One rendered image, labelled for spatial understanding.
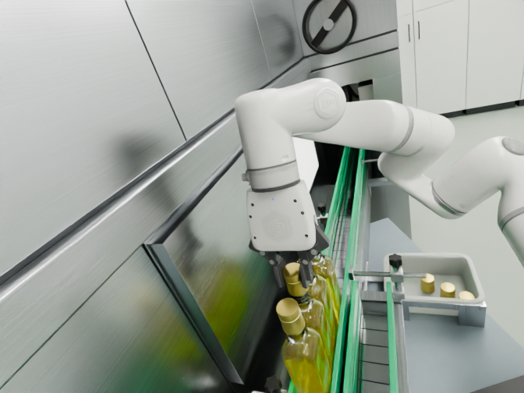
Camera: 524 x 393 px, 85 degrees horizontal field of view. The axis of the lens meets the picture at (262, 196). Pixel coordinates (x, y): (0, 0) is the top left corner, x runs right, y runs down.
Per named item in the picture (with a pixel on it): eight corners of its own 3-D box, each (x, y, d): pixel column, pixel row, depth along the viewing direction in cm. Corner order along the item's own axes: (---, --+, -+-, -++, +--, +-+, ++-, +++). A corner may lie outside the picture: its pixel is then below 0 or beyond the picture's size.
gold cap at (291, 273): (290, 280, 51) (284, 261, 49) (309, 280, 49) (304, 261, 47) (285, 295, 48) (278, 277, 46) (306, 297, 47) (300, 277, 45)
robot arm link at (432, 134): (451, 159, 40) (382, 219, 51) (535, 176, 48) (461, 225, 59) (398, 93, 50) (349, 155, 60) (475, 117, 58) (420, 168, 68)
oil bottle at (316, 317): (315, 358, 64) (292, 291, 54) (341, 361, 61) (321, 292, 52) (310, 384, 59) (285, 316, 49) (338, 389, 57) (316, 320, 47)
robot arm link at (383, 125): (408, 153, 47) (295, 129, 39) (355, 152, 59) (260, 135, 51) (418, 100, 46) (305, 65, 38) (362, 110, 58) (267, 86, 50)
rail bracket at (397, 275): (353, 288, 76) (346, 253, 70) (426, 292, 69) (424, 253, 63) (352, 297, 74) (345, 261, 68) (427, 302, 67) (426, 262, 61)
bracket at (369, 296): (364, 306, 79) (361, 288, 75) (402, 309, 75) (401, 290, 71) (363, 316, 76) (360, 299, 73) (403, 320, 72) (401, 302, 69)
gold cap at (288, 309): (279, 333, 44) (272, 315, 42) (286, 313, 47) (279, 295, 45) (302, 337, 43) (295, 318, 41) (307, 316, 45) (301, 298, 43)
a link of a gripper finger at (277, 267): (256, 251, 47) (264, 288, 48) (274, 251, 45) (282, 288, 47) (263, 242, 49) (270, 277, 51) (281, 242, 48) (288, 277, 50)
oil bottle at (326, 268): (323, 313, 73) (305, 249, 63) (346, 315, 70) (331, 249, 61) (320, 334, 68) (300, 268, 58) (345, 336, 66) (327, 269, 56)
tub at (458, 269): (385, 272, 94) (383, 252, 90) (468, 274, 84) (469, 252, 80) (387, 318, 80) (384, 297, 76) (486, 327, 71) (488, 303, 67)
